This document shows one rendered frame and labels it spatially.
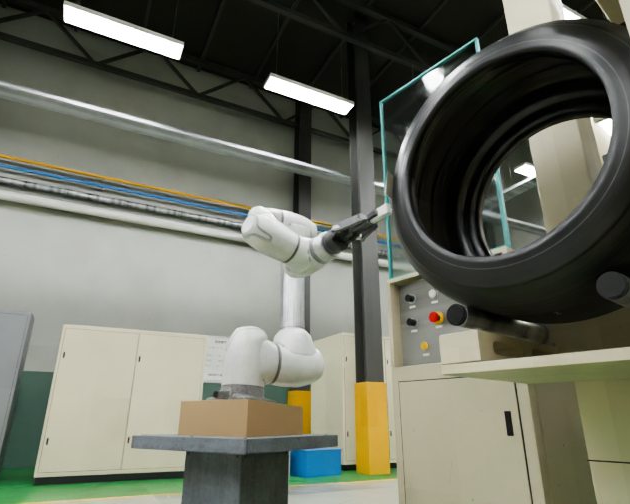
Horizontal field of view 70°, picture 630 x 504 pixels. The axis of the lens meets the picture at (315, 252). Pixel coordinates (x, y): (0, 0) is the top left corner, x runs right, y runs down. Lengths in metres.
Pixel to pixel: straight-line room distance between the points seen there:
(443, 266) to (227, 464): 0.97
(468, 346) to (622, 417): 0.41
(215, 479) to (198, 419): 0.19
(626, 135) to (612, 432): 0.64
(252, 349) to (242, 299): 7.62
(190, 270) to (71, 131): 3.45
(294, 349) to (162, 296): 7.27
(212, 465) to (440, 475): 0.77
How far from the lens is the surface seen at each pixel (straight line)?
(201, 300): 9.04
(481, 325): 1.00
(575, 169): 1.35
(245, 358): 1.65
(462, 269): 0.92
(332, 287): 10.21
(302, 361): 1.75
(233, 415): 1.54
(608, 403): 1.22
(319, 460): 6.52
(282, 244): 1.38
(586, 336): 1.21
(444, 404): 1.76
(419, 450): 1.83
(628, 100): 0.90
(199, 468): 1.67
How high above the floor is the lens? 0.70
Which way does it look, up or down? 20 degrees up
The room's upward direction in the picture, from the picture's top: straight up
